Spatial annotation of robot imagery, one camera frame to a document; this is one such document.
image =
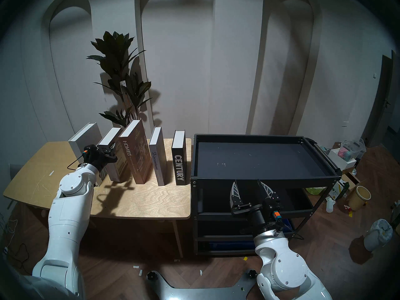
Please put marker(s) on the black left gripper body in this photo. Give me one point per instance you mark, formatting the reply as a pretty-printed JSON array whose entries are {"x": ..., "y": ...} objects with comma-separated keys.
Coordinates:
[{"x": 100, "y": 163}]

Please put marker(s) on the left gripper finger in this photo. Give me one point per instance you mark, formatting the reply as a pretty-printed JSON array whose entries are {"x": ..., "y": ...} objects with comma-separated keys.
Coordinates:
[
  {"x": 103, "y": 149},
  {"x": 113, "y": 158}
]

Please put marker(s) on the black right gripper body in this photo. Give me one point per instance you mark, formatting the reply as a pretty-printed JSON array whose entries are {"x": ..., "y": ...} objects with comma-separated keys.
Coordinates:
[{"x": 256, "y": 218}]

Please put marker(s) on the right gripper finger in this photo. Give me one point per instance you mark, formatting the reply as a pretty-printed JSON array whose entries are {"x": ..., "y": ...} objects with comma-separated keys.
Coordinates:
[
  {"x": 236, "y": 197},
  {"x": 267, "y": 193}
]

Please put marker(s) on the grey iaura book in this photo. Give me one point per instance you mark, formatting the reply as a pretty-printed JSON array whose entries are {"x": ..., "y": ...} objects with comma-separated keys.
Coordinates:
[{"x": 117, "y": 171}]

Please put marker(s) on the black CENTURY book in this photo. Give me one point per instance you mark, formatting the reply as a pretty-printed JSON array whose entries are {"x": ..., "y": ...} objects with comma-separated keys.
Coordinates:
[{"x": 178, "y": 165}]

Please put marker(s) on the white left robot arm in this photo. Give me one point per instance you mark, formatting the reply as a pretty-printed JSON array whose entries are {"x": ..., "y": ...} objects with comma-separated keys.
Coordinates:
[{"x": 68, "y": 215}]

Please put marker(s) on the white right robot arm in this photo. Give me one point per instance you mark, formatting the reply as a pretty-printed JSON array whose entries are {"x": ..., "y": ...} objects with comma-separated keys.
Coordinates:
[{"x": 287, "y": 268}]

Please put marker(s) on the black three-tier shelf cart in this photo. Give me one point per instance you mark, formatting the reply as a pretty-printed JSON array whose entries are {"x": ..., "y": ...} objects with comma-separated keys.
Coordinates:
[{"x": 250, "y": 158}]

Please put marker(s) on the white Statue of Liberty book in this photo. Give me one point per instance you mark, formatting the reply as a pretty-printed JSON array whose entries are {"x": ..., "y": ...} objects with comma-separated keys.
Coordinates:
[{"x": 86, "y": 137}]

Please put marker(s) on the brown HOMES book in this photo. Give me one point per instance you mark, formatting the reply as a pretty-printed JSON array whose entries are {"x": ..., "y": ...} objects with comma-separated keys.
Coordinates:
[{"x": 137, "y": 155}]

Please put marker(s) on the flat blue bin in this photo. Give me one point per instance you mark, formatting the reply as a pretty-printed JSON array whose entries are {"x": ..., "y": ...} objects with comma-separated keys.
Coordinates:
[{"x": 225, "y": 244}]

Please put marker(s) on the grey Discontent book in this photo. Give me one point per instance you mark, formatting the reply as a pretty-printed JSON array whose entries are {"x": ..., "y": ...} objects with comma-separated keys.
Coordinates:
[{"x": 156, "y": 158}]

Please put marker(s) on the light wooden table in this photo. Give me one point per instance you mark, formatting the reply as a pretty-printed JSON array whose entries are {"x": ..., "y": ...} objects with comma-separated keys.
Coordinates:
[{"x": 150, "y": 199}]

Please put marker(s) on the black star knob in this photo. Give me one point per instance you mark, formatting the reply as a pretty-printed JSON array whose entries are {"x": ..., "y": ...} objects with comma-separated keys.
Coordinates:
[
  {"x": 151, "y": 275},
  {"x": 252, "y": 273}
]

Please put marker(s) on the small white bottle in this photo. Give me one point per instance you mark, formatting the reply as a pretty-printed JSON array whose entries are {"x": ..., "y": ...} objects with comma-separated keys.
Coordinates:
[{"x": 330, "y": 206}]

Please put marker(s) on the white box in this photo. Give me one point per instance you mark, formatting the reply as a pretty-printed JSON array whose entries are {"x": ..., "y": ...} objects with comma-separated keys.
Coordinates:
[{"x": 339, "y": 160}]

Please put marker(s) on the brown cardboard box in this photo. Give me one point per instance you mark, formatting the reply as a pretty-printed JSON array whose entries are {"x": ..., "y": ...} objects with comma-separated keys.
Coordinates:
[{"x": 351, "y": 177}]

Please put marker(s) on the yellow bucket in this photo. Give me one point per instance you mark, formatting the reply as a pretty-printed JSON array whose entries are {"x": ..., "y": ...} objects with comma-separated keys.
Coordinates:
[{"x": 358, "y": 199}]

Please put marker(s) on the clear plastic storage box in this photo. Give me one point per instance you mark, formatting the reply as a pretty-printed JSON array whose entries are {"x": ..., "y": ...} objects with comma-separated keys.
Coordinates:
[{"x": 353, "y": 149}]

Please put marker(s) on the dark green leafy plant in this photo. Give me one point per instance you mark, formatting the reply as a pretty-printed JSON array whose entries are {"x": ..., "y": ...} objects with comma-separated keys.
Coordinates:
[{"x": 115, "y": 52}]

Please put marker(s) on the white bin with bag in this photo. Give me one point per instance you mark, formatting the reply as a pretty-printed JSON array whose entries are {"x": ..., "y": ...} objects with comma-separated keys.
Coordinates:
[{"x": 378, "y": 235}]

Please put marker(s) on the dark door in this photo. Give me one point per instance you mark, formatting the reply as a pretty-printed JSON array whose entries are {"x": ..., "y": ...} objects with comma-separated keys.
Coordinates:
[{"x": 379, "y": 102}]

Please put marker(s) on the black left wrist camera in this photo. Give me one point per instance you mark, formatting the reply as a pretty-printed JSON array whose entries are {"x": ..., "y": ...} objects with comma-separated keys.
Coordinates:
[{"x": 91, "y": 149}]

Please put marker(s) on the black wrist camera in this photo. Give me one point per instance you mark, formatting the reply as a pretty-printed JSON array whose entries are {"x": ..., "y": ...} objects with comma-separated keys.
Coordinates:
[
  {"x": 272, "y": 206},
  {"x": 91, "y": 149}
]

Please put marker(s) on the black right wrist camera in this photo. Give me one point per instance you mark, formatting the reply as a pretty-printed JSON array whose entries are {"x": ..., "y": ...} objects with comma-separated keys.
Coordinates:
[{"x": 272, "y": 206}]

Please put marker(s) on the grey metal robot base plate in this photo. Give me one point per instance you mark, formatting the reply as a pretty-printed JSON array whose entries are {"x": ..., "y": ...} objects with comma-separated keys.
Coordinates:
[{"x": 200, "y": 293}]

